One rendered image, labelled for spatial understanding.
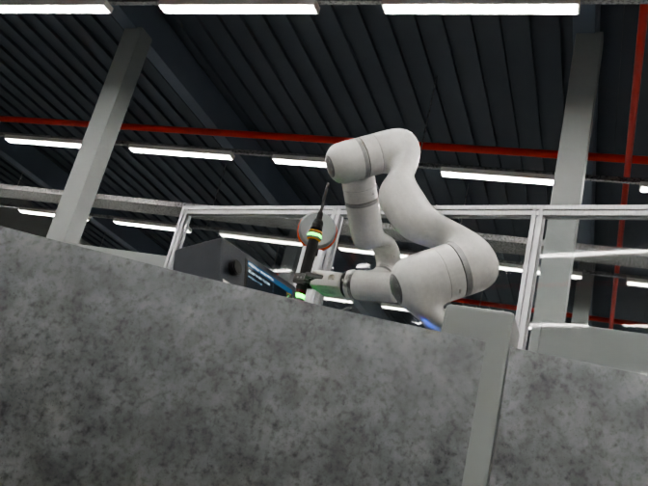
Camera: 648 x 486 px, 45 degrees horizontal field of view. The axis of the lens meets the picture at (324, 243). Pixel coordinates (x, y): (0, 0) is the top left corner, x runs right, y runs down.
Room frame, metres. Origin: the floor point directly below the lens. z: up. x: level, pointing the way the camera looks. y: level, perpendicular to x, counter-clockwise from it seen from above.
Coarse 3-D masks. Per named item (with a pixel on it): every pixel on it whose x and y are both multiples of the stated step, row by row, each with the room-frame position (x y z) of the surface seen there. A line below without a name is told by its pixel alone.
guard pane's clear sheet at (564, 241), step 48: (192, 240) 3.49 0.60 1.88; (240, 240) 3.33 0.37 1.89; (288, 240) 3.18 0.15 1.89; (336, 240) 3.05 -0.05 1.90; (576, 240) 2.49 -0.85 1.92; (624, 240) 2.40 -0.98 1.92; (576, 288) 2.48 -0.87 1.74; (624, 288) 2.39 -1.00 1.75; (528, 336) 2.56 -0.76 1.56; (576, 336) 2.47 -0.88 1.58; (624, 336) 2.38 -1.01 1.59
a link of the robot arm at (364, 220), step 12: (348, 204) 1.91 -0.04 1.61; (360, 204) 1.89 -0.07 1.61; (372, 204) 1.90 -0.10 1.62; (348, 216) 1.94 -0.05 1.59; (360, 216) 1.91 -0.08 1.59; (372, 216) 1.92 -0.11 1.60; (360, 228) 1.94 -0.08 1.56; (372, 228) 1.94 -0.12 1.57; (360, 240) 1.97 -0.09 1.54; (372, 240) 1.96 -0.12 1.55; (384, 240) 1.99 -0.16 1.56; (384, 252) 2.08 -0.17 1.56; (396, 252) 2.07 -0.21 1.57; (384, 264) 2.10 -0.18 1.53
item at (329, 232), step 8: (312, 216) 2.92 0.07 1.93; (328, 216) 2.92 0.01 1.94; (304, 224) 2.92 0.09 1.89; (328, 224) 2.92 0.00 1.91; (304, 232) 2.92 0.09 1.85; (328, 232) 2.92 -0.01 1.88; (336, 232) 2.92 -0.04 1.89; (304, 240) 2.92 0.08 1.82; (328, 240) 2.92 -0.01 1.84; (320, 248) 2.93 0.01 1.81; (328, 248) 2.96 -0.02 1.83
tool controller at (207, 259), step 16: (224, 240) 1.33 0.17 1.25; (176, 256) 1.38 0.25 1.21; (192, 256) 1.36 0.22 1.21; (208, 256) 1.33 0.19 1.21; (224, 256) 1.33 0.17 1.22; (240, 256) 1.37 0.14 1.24; (192, 272) 1.35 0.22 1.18; (208, 272) 1.33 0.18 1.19; (224, 272) 1.32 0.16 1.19; (240, 272) 1.34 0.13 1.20; (256, 272) 1.41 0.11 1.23; (272, 272) 1.46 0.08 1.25; (256, 288) 1.41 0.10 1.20; (272, 288) 1.45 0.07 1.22; (288, 288) 1.51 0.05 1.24
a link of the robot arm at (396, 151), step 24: (384, 144) 1.66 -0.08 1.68; (408, 144) 1.65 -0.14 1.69; (384, 168) 1.69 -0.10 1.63; (408, 168) 1.63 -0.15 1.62; (384, 192) 1.62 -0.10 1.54; (408, 192) 1.59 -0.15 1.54; (408, 216) 1.58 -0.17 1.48; (432, 216) 1.56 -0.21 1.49; (432, 240) 1.60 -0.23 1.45; (456, 240) 1.53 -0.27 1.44; (480, 240) 1.52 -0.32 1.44; (480, 264) 1.50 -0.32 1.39; (480, 288) 1.54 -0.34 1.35
